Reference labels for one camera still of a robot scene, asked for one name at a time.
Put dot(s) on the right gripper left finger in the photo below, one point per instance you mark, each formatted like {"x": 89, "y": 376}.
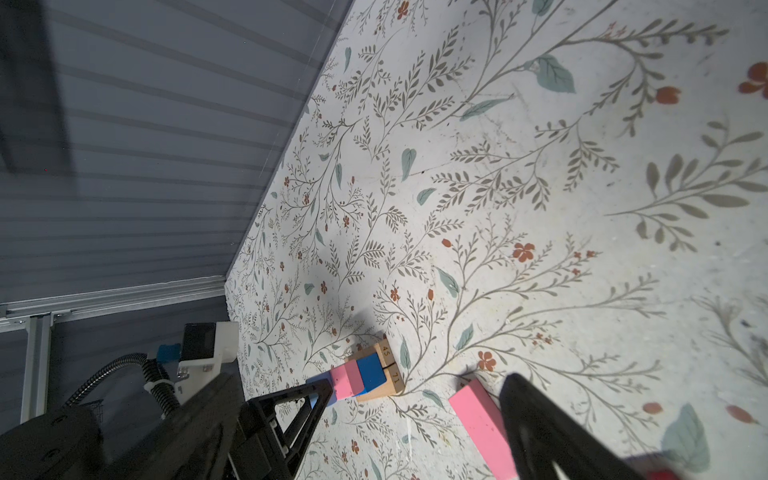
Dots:
{"x": 193, "y": 442}

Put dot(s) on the natural wood plank block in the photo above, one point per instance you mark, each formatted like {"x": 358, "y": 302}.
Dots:
{"x": 382, "y": 349}

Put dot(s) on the magenta cube block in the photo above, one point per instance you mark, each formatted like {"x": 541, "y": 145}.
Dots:
{"x": 664, "y": 474}

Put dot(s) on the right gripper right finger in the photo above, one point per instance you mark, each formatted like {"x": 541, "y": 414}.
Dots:
{"x": 544, "y": 440}

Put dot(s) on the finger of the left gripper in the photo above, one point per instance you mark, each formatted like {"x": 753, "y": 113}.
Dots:
{"x": 262, "y": 448}

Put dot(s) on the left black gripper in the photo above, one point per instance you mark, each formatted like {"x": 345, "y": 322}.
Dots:
{"x": 61, "y": 444}

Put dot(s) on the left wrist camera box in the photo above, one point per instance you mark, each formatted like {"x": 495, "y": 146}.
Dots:
{"x": 204, "y": 349}

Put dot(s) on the light pink rectangular block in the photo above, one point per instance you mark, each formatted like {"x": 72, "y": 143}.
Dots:
{"x": 346, "y": 380}

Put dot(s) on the blue cube block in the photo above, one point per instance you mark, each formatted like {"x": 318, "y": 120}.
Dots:
{"x": 371, "y": 372}

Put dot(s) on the floral patterned table mat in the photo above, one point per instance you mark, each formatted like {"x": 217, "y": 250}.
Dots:
{"x": 574, "y": 191}

